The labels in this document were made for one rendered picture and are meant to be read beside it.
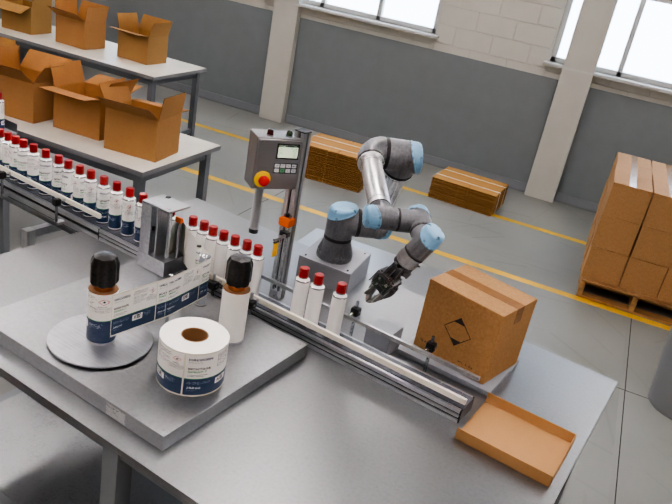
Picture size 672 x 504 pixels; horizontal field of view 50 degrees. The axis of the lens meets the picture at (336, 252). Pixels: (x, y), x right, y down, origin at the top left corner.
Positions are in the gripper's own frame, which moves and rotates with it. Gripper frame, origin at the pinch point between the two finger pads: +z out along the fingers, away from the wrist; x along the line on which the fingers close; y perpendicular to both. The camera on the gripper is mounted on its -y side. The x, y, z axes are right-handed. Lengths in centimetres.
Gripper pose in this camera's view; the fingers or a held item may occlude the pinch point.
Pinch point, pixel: (369, 298)
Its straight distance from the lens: 239.0
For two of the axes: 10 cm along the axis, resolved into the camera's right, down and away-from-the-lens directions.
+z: -5.8, 6.3, 5.1
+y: -5.2, 1.9, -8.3
